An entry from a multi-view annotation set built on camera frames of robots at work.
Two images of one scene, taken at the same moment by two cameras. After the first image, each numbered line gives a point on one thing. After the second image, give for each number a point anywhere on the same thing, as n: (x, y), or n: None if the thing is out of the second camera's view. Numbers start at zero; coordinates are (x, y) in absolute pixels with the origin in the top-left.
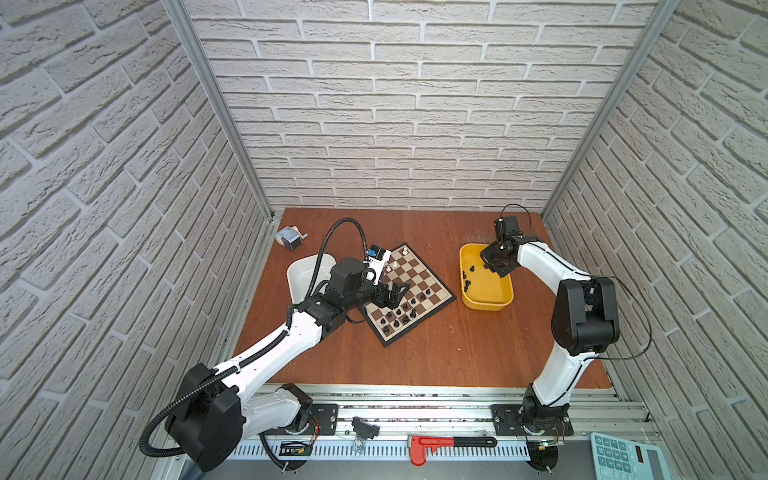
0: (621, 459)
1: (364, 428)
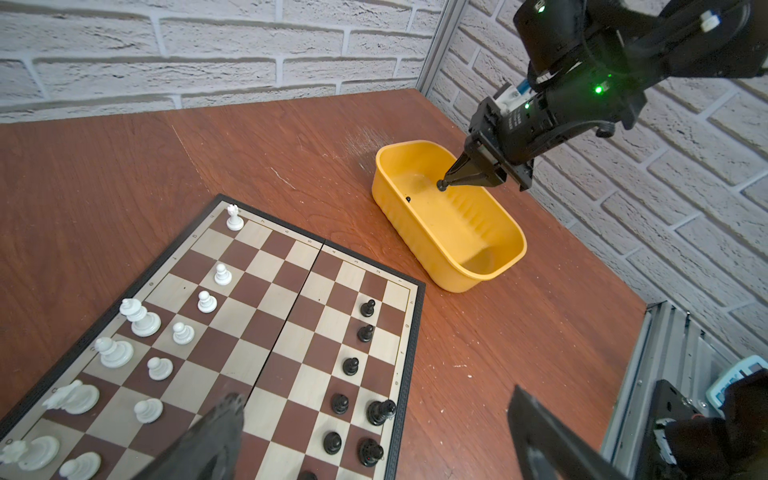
0: (743, 368)
1: None
